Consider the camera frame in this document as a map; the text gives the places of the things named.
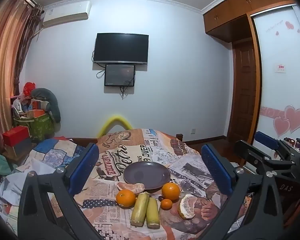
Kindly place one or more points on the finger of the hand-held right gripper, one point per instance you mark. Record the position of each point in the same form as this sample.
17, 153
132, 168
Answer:
266, 140
260, 158

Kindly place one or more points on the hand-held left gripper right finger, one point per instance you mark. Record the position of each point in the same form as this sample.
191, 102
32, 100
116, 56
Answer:
215, 165

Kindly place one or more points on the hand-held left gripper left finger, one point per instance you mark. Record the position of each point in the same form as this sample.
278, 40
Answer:
85, 167

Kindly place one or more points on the pomelo piece with white pith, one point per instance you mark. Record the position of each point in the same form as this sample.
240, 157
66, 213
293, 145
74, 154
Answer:
186, 205

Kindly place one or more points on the large orange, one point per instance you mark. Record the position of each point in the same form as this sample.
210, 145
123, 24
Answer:
125, 198
170, 191

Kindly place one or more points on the purple plate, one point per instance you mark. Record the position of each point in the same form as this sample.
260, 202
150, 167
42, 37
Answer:
146, 175

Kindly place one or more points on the small tangerine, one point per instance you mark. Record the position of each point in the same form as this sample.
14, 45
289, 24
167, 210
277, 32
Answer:
166, 204

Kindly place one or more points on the yellow corn cob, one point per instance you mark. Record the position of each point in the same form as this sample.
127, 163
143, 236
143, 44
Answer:
152, 212
139, 210

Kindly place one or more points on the dark jar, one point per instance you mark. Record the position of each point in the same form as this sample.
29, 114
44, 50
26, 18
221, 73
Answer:
299, 142

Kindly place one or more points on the brown wooden door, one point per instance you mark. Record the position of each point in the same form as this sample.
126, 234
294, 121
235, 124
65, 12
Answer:
243, 90

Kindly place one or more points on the yellow foam tube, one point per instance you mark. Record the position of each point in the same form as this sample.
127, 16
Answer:
115, 118

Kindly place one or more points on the newspaper printed blanket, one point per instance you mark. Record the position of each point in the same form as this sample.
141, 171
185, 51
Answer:
140, 145

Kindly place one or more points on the green patterned bag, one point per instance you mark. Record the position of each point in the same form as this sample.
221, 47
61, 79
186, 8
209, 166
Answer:
40, 127

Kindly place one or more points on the dark grey box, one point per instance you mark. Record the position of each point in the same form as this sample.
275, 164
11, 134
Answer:
20, 146

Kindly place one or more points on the red white door label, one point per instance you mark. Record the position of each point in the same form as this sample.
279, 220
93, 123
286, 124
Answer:
280, 68

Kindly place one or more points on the orange box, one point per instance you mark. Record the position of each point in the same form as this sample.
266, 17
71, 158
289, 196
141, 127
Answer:
36, 113

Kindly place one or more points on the red box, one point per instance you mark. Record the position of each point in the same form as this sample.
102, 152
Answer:
15, 133

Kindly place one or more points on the white sliding door with hearts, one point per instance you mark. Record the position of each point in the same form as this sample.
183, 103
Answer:
280, 47

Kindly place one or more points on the red plastic bag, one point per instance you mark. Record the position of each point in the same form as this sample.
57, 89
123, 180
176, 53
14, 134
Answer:
28, 88

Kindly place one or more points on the wooden overhead wardrobe cabinet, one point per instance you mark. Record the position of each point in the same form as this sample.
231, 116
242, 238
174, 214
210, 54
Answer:
240, 7

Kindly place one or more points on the striped orange curtain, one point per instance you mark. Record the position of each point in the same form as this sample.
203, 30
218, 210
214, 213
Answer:
5, 55

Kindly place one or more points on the brown patterned curtain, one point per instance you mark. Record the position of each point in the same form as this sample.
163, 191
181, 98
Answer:
31, 35

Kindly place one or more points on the white air conditioner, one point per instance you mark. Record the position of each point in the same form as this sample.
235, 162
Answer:
65, 13

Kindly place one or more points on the wooden bed post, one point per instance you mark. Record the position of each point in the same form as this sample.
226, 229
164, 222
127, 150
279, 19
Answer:
180, 137

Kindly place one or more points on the small black wall monitor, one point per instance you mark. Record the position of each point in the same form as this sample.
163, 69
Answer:
120, 75

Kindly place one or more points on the black wall television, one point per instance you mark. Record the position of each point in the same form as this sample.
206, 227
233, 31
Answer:
121, 47

